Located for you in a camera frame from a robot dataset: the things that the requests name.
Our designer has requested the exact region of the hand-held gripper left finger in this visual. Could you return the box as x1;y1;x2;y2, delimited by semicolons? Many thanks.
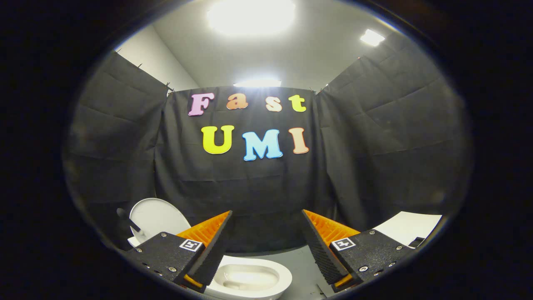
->
124;210;233;293

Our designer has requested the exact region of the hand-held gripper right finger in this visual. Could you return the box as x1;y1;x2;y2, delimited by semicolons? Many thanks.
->
301;209;425;293

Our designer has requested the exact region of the black backdrop cloth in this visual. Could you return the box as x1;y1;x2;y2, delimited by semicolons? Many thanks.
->
62;31;473;253

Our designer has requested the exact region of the grey drawer cabinet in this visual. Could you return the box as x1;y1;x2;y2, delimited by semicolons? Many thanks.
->
374;211;443;249

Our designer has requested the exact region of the ceiling light behind cloth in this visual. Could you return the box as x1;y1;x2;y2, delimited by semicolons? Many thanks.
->
233;79;282;88

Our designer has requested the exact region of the small ceiling light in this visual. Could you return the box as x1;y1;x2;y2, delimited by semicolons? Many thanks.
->
360;29;386;47

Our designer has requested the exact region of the large ceiling light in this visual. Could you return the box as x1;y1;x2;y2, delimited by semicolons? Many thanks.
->
207;0;296;37

